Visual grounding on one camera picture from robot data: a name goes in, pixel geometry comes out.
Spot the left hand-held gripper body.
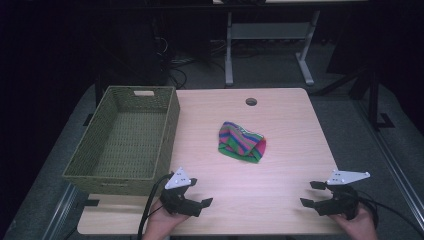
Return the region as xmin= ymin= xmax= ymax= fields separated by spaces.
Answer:
xmin=159 ymin=166 xmax=203 ymax=218

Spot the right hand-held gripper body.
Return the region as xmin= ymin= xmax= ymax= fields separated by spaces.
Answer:
xmin=314 ymin=169 xmax=371 ymax=221

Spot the striped multicolour cloth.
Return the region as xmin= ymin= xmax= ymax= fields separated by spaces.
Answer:
xmin=217 ymin=121 xmax=268 ymax=165

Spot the green woven basket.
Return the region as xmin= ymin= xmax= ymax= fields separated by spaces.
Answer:
xmin=62 ymin=85 xmax=181 ymax=197

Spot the person's left hand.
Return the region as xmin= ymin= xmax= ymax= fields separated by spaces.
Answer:
xmin=142 ymin=199 xmax=191 ymax=240

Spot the person's right hand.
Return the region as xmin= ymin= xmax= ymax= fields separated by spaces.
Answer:
xmin=327 ymin=203 xmax=380 ymax=240

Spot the black floor stand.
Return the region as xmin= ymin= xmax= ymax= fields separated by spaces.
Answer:
xmin=313 ymin=63 xmax=396 ymax=132

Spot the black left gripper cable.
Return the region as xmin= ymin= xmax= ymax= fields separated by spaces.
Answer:
xmin=136 ymin=172 xmax=175 ymax=240

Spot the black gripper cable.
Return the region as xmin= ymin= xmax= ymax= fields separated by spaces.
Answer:
xmin=136 ymin=172 xmax=175 ymax=240
xmin=357 ymin=190 xmax=424 ymax=236

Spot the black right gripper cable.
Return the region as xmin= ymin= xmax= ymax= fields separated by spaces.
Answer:
xmin=357 ymin=190 xmax=424 ymax=236

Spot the metal floor rail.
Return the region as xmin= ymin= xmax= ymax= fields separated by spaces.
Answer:
xmin=41 ymin=182 xmax=82 ymax=240
xmin=352 ymin=98 xmax=424 ymax=232

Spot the tangle of floor cables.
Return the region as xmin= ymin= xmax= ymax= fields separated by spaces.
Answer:
xmin=156 ymin=35 xmax=228 ymax=90

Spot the grey metal table frame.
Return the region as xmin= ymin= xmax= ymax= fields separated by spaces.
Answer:
xmin=224 ymin=9 xmax=321 ymax=87

